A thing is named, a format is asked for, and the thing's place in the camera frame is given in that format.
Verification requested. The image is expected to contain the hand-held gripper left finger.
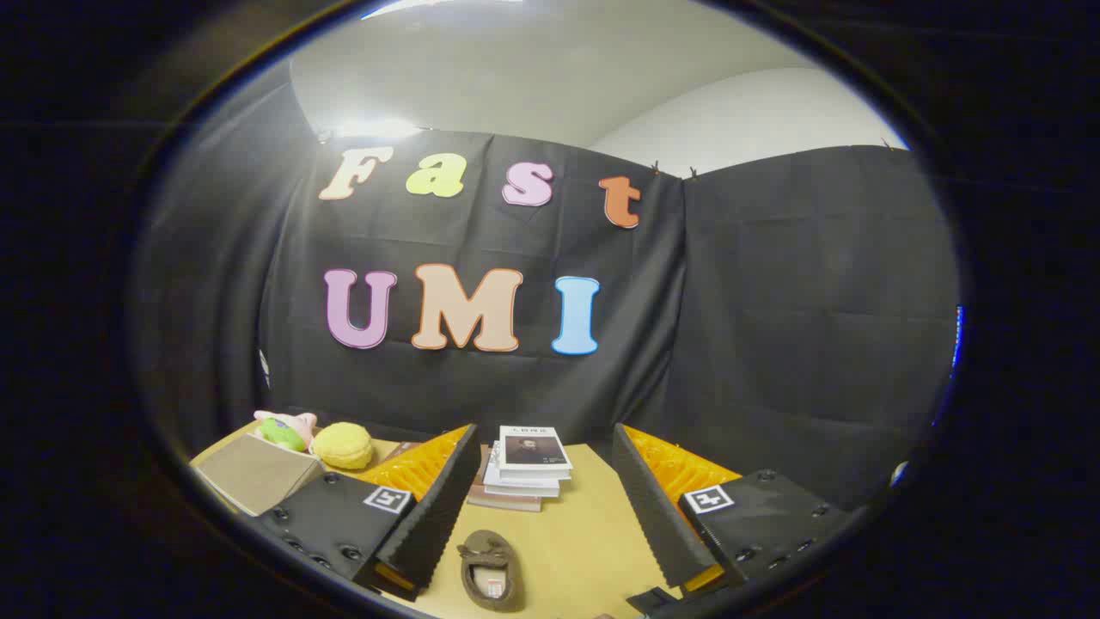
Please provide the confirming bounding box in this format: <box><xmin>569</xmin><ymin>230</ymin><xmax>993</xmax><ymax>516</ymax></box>
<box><xmin>254</xmin><ymin>423</ymin><xmax>482</xmax><ymax>603</ymax></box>

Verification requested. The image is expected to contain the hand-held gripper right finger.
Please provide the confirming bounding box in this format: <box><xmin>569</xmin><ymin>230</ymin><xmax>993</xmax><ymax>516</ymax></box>
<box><xmin>611</xmin><ymin>423</ymin><xmax>863</xmax><ymax>594</ymax></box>

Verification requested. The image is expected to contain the brown fuzzy shoe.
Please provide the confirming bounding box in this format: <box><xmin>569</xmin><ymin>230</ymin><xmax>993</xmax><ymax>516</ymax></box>
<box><xmin>457</xmin><ymin>530</ymin><xmax>523</xmax><ymax>613</ymax></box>

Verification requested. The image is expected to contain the plain white book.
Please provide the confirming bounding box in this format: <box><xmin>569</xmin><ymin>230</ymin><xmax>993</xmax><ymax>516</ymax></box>
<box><xmin>483</xmin><ymin>447</ymin><xmax>572</xmax><ymax>500</ymax></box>

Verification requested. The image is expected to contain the yellow round plush toy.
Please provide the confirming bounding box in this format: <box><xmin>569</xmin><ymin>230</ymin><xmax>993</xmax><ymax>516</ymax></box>
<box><xmin>311</xmin><ymin>421</ymin><xmax>376</xmax><ymax>471</ymax></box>

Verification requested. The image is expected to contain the pink and green plush toy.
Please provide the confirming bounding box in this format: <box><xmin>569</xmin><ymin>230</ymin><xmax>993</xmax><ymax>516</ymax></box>
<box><xmin>254</xmin><ymin>411</ymin><xmax>319</xmax><ymax>454</ymax></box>

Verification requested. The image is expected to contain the black backdrop cloth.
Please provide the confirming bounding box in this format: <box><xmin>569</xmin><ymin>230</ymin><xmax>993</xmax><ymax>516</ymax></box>
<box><xmin>129</xmin><ymin>60</ymin><xmax>962</xmax><ymax>514</ymax></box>

